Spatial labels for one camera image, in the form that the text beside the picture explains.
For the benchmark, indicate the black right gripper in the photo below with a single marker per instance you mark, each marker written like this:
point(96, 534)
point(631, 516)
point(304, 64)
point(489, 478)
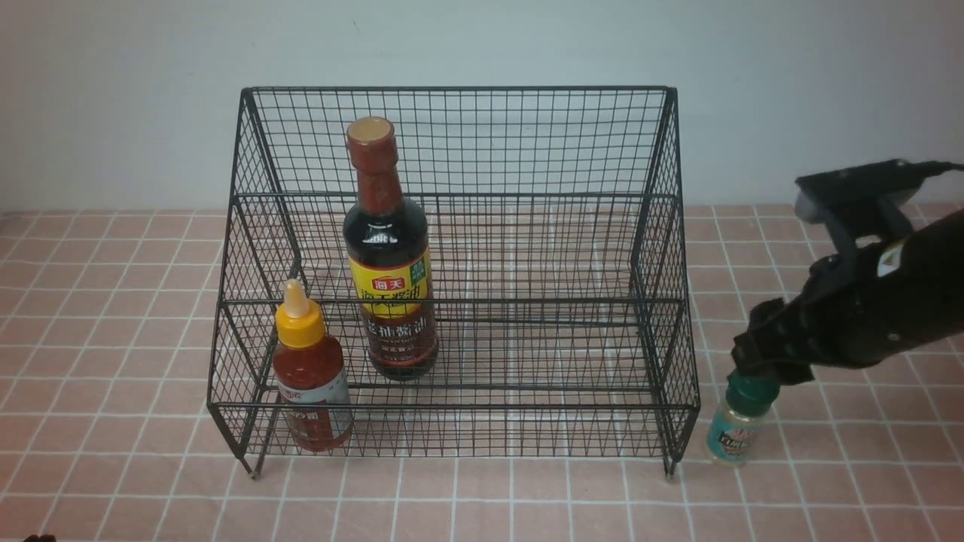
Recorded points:
point(859, 309)

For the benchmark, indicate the green-capped white pepper shaker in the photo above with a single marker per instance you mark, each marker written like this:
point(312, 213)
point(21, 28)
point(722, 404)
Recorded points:
point(738, 419)

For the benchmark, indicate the dark soy sauce bottle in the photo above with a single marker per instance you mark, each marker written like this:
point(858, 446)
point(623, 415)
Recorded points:
point(387, 242)

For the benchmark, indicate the yellow-capped red sauce bottle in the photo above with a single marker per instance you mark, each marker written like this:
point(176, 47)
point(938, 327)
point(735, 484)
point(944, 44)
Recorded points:
point(310, 374)

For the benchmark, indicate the pink checkered tablecloth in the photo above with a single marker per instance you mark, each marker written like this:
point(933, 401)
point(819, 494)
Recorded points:
point(105, 436)

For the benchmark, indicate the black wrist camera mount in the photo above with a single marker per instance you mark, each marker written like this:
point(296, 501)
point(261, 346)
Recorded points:
point(863, 201)

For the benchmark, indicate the black wire mesh rack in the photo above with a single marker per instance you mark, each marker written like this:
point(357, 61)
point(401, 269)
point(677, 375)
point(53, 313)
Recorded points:
point(557, 248)

